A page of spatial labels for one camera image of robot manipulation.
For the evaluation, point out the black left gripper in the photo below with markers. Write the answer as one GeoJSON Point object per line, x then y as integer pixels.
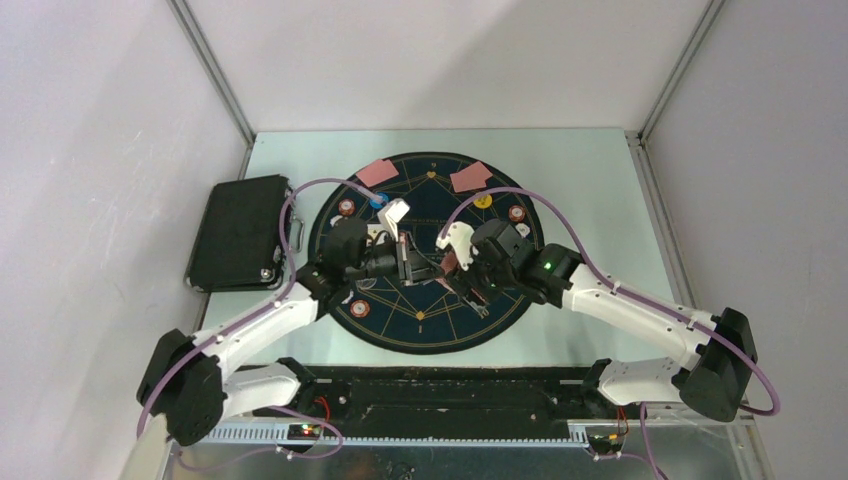
{"type": "Point", "coordinates": [394, 250]}

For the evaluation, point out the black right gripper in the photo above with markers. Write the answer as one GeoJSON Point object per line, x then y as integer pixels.
{"type": "Point", "coordinates": [463, 281]}

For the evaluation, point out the face-up playing card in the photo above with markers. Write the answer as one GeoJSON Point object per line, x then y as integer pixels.
{"type": "Point", "coordinates": [374, 230]}

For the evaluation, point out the white dealer button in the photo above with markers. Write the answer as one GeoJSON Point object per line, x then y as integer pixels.
{"type": "Point", "coordinates": [523, 229]}

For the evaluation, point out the red poker chip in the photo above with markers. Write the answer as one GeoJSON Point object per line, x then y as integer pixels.
{"type": "Point", "coordinates": [346, 207]}
{"type": "Point", "coordinates": [517, 213]}
{"type": "Point", "coordinates": [360, 309]}

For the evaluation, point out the red playing card deck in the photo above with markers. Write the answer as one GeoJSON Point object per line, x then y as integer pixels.
{"type": "Point", "coordinates": [449, 263]}

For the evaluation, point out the blue small blind button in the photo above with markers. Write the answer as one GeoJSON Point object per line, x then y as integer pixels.
{"type": "Point", "coordinates": [379, 201]}

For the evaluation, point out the yellow big blind button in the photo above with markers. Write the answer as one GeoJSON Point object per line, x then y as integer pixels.
{"type": "Point", "coordinates": [483, 202]}

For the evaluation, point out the single red playing card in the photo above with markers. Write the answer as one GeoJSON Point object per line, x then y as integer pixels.
{"type": "Point", "coordinates": [376, 172]}

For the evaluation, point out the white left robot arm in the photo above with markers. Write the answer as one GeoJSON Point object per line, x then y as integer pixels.
{"type": "Point", "coordinates": [232, 358]}

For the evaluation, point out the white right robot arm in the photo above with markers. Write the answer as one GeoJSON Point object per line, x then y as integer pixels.
{"type": "Point", "coordinates": [706, 362]}

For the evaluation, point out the round dark poker mat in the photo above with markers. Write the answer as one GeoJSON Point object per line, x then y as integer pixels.
{"type": "Point", "coordinates": [429, 319]}

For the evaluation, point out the black carrying case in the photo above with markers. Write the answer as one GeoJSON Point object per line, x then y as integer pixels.
{"type": "Point", "coordinates": [238, 247]}

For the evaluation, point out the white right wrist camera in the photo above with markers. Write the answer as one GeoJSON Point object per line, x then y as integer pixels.
{"type": "Point", "coordinates": [457, 239]}

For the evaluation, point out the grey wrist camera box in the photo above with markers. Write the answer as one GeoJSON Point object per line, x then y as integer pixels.
{"type": "Point", "coordinates": [391, 214]}

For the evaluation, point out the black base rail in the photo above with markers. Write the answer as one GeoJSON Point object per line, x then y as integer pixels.
{"type": "Point", "coordinates": [429, 403]}

